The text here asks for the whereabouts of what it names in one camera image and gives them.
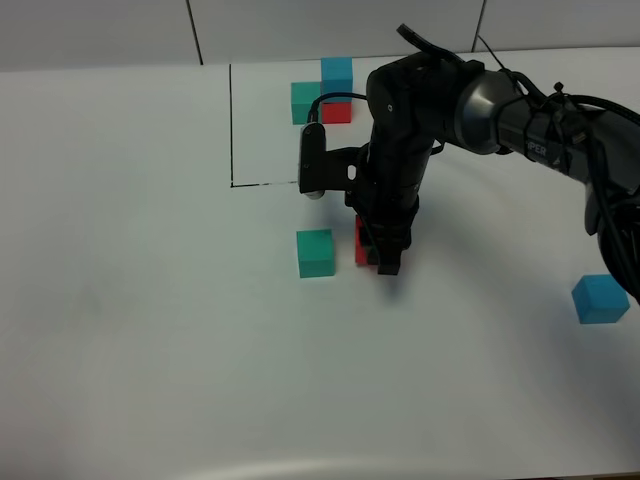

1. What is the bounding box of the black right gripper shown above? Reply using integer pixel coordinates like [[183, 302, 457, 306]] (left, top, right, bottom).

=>
[[345, 142, 431, 276]]

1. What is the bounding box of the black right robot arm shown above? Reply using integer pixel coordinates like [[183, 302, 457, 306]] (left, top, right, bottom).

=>
[[347, 26, 639, 296]]

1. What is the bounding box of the red template cube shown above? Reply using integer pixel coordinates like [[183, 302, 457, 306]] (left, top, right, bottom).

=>
[[321, 102, 352, 124]]

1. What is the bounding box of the green template cube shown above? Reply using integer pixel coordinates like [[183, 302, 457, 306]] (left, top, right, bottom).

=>
[[290, 81, 321, 125]]

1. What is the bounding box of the blue template cube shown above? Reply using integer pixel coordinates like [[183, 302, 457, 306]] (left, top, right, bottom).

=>
[[321, 57, 353, 94]]

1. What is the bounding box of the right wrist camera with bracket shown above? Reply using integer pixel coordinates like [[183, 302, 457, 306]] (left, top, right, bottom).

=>
[[297, 122, 369, 199]]

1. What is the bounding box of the black right camera cable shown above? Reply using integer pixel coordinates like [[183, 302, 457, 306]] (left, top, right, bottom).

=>
[[305, 91, 369, 126]]

